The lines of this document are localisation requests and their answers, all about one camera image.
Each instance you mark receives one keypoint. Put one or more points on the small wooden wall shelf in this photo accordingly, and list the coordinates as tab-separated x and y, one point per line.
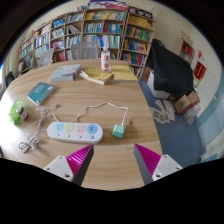
185	49

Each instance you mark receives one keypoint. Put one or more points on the white box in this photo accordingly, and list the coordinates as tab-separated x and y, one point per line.
155	87

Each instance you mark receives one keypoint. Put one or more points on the white pastel-socket power strip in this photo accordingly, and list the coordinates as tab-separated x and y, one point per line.
75	131

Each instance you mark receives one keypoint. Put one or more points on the grey mesh chair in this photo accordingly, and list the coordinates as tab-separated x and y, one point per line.
46	57
85	50

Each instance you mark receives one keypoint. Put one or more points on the white bottle with red label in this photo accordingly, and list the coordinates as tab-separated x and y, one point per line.
105	61

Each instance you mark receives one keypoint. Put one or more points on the green tape roll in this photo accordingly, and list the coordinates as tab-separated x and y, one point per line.
13	113

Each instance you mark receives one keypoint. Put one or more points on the papers on floor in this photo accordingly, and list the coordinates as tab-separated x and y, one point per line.
161	113

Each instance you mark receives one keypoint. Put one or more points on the black cloth cover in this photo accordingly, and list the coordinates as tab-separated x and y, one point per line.
171	70

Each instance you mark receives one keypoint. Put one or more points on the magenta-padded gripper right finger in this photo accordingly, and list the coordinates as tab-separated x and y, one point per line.
165	166

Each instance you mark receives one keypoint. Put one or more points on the wooden bookshelf unit with books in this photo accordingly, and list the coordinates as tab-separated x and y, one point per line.
96	28

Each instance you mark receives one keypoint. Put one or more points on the dark chair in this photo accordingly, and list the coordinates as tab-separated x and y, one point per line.
9	79

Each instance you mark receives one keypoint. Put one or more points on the yellow open book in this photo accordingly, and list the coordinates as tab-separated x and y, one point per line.
96	76

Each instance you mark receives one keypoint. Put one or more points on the teal book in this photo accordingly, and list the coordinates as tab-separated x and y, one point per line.
40	92

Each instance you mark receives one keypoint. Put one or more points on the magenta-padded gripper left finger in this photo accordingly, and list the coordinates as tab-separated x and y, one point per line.
60	166

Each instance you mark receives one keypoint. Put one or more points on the grey book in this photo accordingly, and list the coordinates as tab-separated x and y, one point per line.
66	72

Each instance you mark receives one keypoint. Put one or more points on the yellow closed book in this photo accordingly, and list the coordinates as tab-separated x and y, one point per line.
124	73

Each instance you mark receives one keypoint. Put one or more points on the red hanging decoration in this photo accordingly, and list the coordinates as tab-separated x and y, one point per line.
200	70

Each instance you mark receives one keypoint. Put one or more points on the cardboard box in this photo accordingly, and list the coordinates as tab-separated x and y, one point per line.
185	102

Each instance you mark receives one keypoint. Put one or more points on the mint green charger block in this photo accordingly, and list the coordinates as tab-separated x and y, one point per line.
118	131

